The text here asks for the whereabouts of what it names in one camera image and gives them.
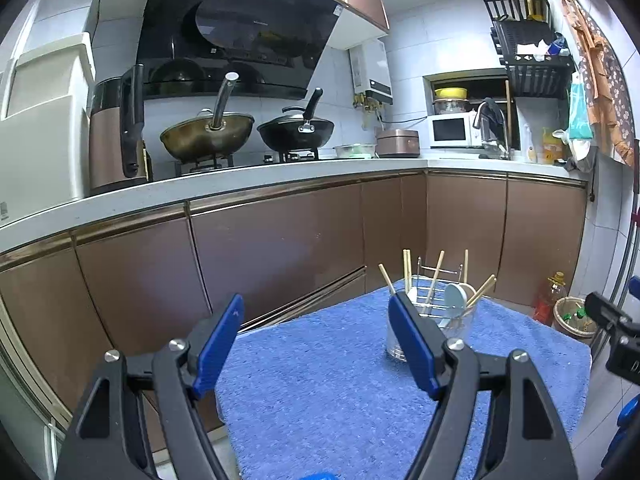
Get orange patterned hanging cloth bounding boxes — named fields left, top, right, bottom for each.
left=560, top=0, right=637, bottom=167

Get white microwave oven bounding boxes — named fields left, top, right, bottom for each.
left=426, top=112, right=482, bottom=148

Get black dish rack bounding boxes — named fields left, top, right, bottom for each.
left=483, top=0, right=575, bottom=99

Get black frying pan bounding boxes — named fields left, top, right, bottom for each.
left=257, top=88, right=334, bottom=155

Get brown rice cooker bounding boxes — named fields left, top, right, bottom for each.
left=375, top=129, right=420, bottom=158

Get white ceramic spoon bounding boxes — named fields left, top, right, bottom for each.
left=444, top=283, right=468, bottom=318
left=458, top=283, right=476, bottom=309

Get chrome kitchen faucet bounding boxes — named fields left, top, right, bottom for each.
left=473, top=98, right=511, bottom=160

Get beige trash bin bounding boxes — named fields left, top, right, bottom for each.
left=552, top=296, right=598, bottom=344

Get black range hood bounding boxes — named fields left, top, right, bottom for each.
left=137, top=0, right=340, bottom=100

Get left blue white gloved hand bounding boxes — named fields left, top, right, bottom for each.
left=598, top=274, right=640, bottom=470

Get clear wire utensil holder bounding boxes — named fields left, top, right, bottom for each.
left=408, top=261, right=476, bottom=339

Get white water heater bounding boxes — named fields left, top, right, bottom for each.
left=348, top=39, right=393, bottom=105

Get blue terry towel mat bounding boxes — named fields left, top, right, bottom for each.
left=215, top=287, right=591, bottom=479

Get brass wok with handle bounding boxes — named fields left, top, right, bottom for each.
left=160, top=72, right=255, bottom=164

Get cooking oil bottle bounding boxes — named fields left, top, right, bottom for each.
left=533, top=271, right=567, bottom=326

